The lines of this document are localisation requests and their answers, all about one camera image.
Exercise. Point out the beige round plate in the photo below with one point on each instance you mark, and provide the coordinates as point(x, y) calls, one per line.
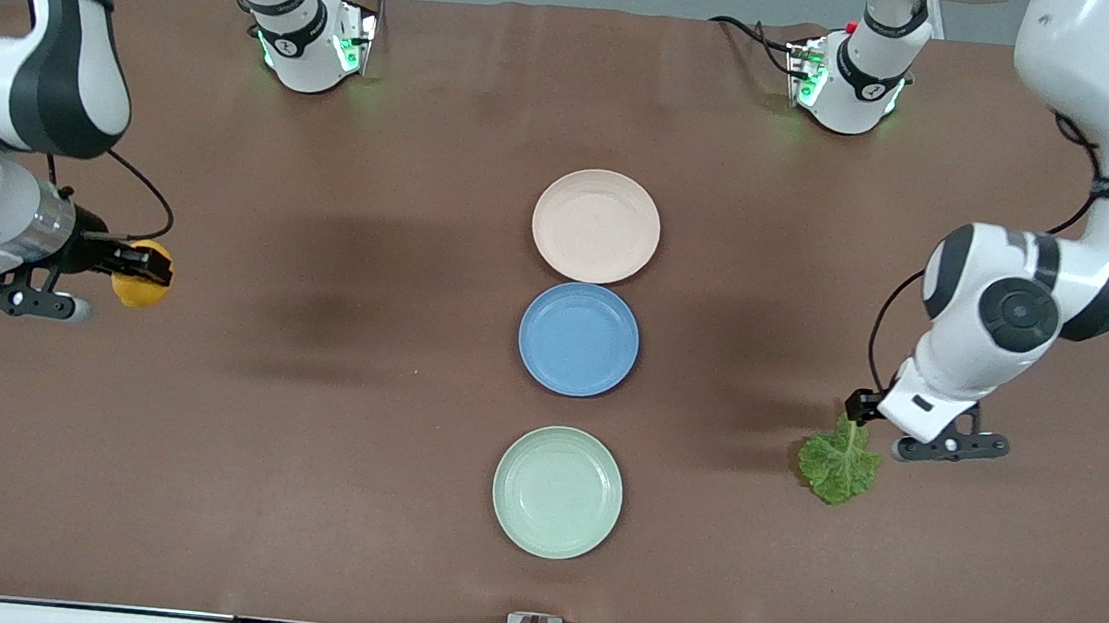
point(596, 225)

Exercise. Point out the yellow lemon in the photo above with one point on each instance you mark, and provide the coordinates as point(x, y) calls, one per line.
point(139, 293)

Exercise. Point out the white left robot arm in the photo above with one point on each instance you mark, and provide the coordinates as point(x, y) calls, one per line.
point(1016, 312)

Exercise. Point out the brown table cover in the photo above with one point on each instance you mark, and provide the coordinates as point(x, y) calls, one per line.
point(299, 480)

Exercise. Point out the blue round plate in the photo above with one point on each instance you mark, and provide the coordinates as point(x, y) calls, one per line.
point(578, 340)

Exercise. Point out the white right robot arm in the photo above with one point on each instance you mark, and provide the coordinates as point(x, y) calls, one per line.
point(62, 88)

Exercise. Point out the green lettuce leaf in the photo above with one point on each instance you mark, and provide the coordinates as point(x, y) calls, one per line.
point(838, 467)

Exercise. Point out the light green round plate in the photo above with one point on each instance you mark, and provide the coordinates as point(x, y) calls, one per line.
point(557, 492)

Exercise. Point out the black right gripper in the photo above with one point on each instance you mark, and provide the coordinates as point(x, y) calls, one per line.
point(94, 252)

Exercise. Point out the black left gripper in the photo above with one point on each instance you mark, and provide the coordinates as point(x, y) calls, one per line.
point(860, 407)

